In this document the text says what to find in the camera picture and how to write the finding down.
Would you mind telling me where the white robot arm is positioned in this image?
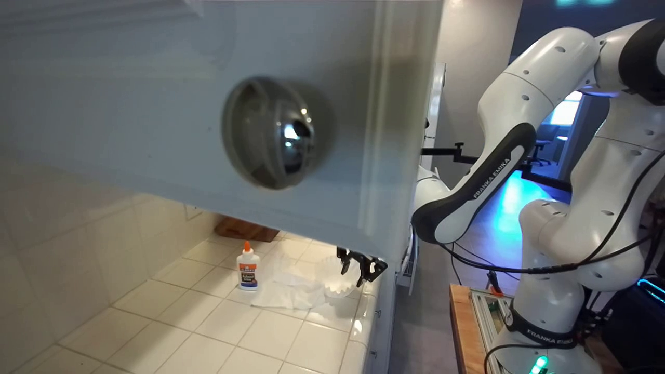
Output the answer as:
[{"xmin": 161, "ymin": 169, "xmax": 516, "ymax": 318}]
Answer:
[{"xmin": 409, "ymin": 18, "xmax": 665, "ymax": 351}]

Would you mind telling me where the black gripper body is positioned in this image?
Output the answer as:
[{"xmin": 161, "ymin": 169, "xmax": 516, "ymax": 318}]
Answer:
[{"xmin": 336, "ymin": 247, "xmax": 361, "ymax": 268}]

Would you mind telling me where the white cabinet door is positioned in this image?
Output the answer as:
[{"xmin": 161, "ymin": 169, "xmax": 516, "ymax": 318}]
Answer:
[{"xmin": 0, "ymin": 0, "xmax": 442, "ymax": 259}]

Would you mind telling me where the clear plastic bag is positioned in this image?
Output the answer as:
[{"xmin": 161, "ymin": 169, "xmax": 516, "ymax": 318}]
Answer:
[{"xmin": 251, "ymin": 259, "xmax": 327, "ymax": 311}]

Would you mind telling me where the white glue bottle orange cap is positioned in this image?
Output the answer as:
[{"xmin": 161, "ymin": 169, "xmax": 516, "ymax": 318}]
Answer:
[{"xmin": 236, "ymin": 241, "xmax": 259, "ymax": 289}]

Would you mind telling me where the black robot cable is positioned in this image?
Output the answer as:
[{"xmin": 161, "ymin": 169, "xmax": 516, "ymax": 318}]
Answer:
[{"xmin": 435, "ymin": 152, "xmax": 665, "ymax": 278}]

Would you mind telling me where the round metal door knob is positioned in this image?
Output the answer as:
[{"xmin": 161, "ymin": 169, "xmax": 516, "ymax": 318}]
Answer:
[{"xmin": 220, "ymin": 74, "xmax": 322, "ymax": 190}]

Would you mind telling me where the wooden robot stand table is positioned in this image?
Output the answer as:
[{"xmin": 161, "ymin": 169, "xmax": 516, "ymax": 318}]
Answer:
[{"xmin": 448, "ymin": 284, "xmax": 509, "ymax": 374}]

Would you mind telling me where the brown wooden block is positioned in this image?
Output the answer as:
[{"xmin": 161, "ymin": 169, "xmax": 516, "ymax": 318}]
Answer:
[{"xmin": 215, "ymin": 216, "xmax": 278, "ymax": 242}]

